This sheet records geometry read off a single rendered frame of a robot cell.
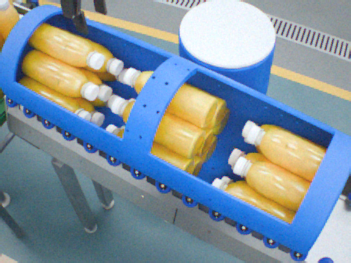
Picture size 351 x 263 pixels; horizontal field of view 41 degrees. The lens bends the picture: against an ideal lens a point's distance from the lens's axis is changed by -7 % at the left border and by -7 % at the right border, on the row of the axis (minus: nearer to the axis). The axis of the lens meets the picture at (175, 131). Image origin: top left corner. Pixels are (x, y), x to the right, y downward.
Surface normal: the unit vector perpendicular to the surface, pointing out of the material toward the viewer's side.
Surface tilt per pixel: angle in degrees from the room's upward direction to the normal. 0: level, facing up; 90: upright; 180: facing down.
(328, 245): 0
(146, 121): 41
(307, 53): 0
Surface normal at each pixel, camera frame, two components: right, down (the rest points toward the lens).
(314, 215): -0.40, 0.19
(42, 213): -0.02, -0.54
